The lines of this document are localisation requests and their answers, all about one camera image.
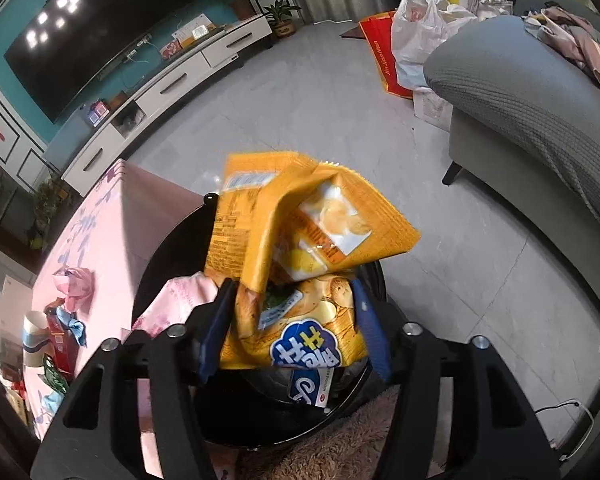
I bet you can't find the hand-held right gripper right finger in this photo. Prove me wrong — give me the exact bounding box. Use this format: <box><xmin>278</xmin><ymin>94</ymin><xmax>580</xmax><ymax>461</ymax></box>
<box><xmin>350</xmin><ymin>280</ymin><xmax>566</xmax><ymax>480</ymax></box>

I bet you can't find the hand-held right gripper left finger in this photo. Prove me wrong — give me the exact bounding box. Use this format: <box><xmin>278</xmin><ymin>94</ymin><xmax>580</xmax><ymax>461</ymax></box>
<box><xmin>30</xmin><ymin>277</ymin><xmax>238</xmax><ymax>480</ymax></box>

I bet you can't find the pink plastic sheet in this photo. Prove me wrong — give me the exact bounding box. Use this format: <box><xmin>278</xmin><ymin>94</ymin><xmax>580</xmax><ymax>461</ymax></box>
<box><xmin>132</xmin><ymin>272</ymin><xmax>222</xmax><ymax>342</ymax></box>

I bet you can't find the white and blue packet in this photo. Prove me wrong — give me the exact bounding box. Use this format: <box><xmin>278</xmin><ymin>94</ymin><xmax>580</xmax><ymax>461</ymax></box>
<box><xmin>287</xmin><ymin>365</ymin><xmax>337</xmax><ymax>414</ymax></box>

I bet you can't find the black round trash bin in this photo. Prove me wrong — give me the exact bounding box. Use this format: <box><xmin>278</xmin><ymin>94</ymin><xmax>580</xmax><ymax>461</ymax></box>
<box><xmin>130</xmin><ymin>192</ymin><xmax>405</xmax><ymax>448</ymax></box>

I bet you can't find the yellow potato chip bag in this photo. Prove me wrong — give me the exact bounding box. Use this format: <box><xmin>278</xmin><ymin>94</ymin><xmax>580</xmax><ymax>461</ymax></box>
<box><xmin>204</xmin><ymin>150</ymin><xmax>423</xmax><ymax>372</ymax></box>

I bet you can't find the dark blue wrapper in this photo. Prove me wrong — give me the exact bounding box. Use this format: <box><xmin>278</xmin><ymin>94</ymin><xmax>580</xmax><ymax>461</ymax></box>
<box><xmin>55</xmin><ymin>305</ymin><xmax>89</xmax><ymax>349</ymax></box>

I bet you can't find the pink wrapper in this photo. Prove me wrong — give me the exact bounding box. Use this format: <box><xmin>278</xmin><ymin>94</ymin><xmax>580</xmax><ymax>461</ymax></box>
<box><xmin>52</xmin><ymin>266</ymin><xmax>96</xmax><ymax>311</ymax></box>

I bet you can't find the red snack bag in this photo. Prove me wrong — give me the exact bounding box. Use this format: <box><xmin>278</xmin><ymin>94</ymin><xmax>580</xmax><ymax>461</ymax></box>
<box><xmin>44</xmin><ymin>305</ymin><xmax>79</xmax><ymax>377</ymax></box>

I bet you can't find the green packet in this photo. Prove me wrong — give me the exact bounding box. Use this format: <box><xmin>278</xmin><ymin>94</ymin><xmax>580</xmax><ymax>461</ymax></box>
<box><xmin>42</xmin><ymin>355</ymin><xmax>69</xmax><ymax>394</ymax></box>

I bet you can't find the striped paper cup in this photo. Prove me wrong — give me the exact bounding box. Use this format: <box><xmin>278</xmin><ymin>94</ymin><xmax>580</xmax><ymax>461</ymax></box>
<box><xmin>22</xmin><ymin>311</ymin><xmax>51</xmax><ymax>369</ymax></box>

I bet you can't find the brown fleece garment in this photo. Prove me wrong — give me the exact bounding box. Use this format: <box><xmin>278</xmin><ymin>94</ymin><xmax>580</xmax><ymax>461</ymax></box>
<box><xmin>235</xmin><ymin>385</ymin><xmax>451</xmax><ymax>480</ymax></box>

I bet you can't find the pink floral tablecloth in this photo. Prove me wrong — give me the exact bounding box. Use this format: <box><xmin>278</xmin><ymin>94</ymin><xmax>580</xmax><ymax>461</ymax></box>
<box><xmin>22</xmin><ymin>157</ymin><xmax>216</xmax><ymax>480</ymax></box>

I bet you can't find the bushy potted plant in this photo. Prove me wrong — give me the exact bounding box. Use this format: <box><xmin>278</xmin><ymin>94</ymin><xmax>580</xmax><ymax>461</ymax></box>
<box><xmin>27</xmin><ymin>175</ymin><xmax>72</xmax><ymax>252</ymax></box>

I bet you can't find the white television cabinet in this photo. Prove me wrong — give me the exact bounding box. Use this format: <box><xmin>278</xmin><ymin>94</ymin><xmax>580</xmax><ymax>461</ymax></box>
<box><xmin>60</xmin><ymin>12</ymin><xmax>276</xmax><ymax>198</ymax></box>

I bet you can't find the grey sofa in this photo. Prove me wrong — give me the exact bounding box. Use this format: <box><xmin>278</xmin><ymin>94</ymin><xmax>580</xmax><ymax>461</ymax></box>
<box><xmin>422</xmin><ymin>0</ymin><xmax>600</xmax><ymax>356</ymax></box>

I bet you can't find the red paper bag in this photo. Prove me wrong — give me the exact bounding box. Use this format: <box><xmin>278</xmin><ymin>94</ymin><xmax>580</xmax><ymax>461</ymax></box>
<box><xmin>358</xmin><ymin>10</ymin><xmax>417</xmax><ymax>102</ymax></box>

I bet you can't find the white plastic bag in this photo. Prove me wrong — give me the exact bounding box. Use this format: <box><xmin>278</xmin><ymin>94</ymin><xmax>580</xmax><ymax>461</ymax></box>
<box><xmin>390</xmin><ymin>0</ymin><xmax>481</xmax><ymax>93</ymax></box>

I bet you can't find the white desk calendar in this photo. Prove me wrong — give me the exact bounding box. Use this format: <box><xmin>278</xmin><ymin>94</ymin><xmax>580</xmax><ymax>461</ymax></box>
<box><xmin>174</xmin><ymin>15</ymin><xmax>217</xmax><ymax>44</ymax></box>

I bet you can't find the small potted plant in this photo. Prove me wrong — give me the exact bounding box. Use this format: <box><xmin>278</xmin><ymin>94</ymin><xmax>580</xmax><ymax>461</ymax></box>
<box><xmin>263</xmin><ymin>0</ymin><xmax>302</xmax><ymax>39</ymax></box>

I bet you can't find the large black television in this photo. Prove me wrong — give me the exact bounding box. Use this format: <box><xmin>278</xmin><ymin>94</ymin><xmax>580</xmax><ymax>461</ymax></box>
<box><xmin>2</xmin><ymin>0</ymin><xmax>231</xmax><ymax>124</ymax></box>

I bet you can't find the plaid cloth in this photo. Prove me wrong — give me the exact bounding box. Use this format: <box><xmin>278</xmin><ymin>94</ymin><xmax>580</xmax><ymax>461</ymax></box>
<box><xmin>522</xmin><ymin>5</ymin><xmax>600</xmax><ymax>107</ymax></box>

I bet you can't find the white cable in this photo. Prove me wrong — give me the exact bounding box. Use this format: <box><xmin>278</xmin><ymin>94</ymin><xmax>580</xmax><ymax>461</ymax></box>
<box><xmin>534</xmin><ymin>398</ymin><xmax>596</xmax><ymax>462</ymax></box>

